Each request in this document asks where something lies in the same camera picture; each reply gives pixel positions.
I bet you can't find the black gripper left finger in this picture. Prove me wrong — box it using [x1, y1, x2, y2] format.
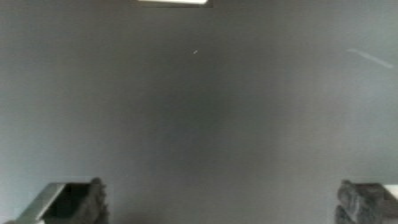
[16, 178, 110, 224]

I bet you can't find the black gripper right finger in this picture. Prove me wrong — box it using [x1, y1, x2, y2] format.
[334, 180, 398, 224]

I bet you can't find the white U-shaped obstacle fence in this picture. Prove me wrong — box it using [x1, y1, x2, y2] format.
[137, 0, 213, 8]

